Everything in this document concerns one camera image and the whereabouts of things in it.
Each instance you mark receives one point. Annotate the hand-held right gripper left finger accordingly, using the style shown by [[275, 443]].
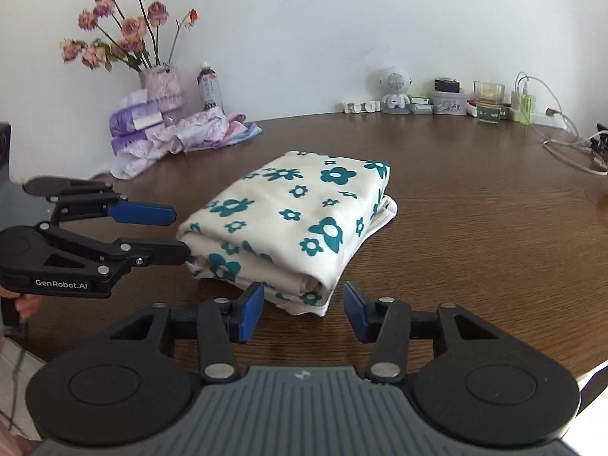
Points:
[[251, 312]]

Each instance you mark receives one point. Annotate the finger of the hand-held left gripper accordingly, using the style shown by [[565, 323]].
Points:
[[142, 213], [166, 252]]

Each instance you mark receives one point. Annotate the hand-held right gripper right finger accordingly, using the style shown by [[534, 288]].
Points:
[[356, 312]]

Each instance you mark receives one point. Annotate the cream teal flower dress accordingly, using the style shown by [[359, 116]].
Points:
[[294, 209]]

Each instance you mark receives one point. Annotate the person's left hand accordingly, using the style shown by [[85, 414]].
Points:
[[29, 305]]

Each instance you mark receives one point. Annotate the sealed purple tissue pack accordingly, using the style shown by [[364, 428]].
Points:
[[126, 143]]

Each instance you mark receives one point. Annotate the pink floral garment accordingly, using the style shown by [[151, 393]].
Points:
[[190, 133]]

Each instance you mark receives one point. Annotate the open purple tissue pack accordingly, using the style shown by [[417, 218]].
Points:
[[128, 121]]

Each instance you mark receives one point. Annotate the black patterned panel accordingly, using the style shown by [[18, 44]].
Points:
[[4, 152]]

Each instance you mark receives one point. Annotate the lilac textured vase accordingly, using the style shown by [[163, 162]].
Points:
[[164, 88]]

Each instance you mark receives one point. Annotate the pink lilac folded cloth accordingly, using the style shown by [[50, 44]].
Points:
[[244, 130]]

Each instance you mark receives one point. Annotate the plastic tea bottle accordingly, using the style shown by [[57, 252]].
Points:
[[210, 90]]

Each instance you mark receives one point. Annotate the dried rose bouquet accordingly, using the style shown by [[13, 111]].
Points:
[[123, 28]]

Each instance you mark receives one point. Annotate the small green white packets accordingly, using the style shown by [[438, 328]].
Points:
[[422, 105]]

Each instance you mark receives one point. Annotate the white robot figurine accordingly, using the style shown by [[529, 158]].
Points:
[[395, 83]]

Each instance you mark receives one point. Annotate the pink white tube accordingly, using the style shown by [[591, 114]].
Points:
[[472, 109]]

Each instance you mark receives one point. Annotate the small black box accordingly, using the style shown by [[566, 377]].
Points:
[[446, 85]]

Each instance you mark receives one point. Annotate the clear glass cup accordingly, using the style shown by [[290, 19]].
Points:
[[489, 104]]

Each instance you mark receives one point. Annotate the green spray bottle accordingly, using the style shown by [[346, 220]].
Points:
[[526, 107]]

